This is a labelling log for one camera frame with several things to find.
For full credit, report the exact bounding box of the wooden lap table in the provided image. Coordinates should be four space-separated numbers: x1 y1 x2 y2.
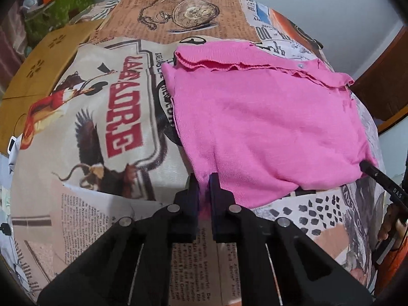
0 19 106 154

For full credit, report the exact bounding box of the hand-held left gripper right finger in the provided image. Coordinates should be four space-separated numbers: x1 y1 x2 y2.
209 172 373 306

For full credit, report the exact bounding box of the newspaper print bedsheet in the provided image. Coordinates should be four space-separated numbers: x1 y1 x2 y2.
0 0 388 306

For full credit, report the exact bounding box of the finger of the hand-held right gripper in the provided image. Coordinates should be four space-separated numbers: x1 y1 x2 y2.
360 161 408 217

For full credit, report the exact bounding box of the green leaf print storage box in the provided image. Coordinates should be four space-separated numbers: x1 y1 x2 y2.
22 0 96 42

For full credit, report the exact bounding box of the pile of white papers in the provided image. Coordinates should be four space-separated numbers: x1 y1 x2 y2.
0 135 23 271

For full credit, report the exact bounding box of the pink knit cardigan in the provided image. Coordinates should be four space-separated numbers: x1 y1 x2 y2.
161 40 380 209

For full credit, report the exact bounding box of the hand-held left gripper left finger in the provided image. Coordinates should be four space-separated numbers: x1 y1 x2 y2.
36 173 200 306

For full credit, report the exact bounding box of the person's right hand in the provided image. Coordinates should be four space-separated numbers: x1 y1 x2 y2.
377 204 401 243

